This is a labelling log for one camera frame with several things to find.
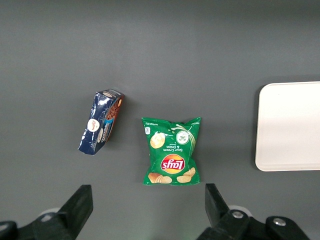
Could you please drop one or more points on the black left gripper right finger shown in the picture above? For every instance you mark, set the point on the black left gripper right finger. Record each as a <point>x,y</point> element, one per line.
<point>220,217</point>

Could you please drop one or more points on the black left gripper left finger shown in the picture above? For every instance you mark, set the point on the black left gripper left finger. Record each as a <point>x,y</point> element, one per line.
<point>75,212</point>

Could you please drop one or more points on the beige plastic tray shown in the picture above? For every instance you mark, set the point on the beige plastic tray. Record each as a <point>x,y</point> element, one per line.
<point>290,125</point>

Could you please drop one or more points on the green Lays chips bag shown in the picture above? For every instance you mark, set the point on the green Lays chips bag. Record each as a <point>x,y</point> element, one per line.
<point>172,152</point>

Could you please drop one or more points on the blue chocolate cookie box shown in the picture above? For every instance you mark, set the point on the blue chocolate cookie box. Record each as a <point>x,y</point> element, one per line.
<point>96,125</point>

